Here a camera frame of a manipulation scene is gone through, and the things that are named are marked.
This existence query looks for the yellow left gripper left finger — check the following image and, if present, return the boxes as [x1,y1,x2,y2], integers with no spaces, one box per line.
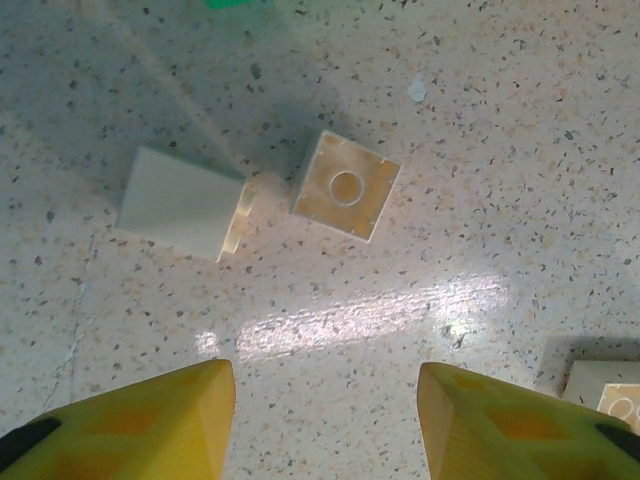
[0,358,236,480]

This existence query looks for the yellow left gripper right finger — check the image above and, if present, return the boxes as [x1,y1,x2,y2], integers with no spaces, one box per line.
[418,362,640,480]

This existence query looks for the white large lego brick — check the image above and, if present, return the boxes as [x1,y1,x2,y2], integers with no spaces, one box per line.
[562,359,640,431]

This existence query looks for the white square lego brick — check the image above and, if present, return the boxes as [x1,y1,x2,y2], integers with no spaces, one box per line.
[289,129,401,243]
[115,146,256,262]

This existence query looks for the green plastic storage bin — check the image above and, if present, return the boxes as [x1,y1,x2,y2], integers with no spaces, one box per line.
[207,0,274,10]

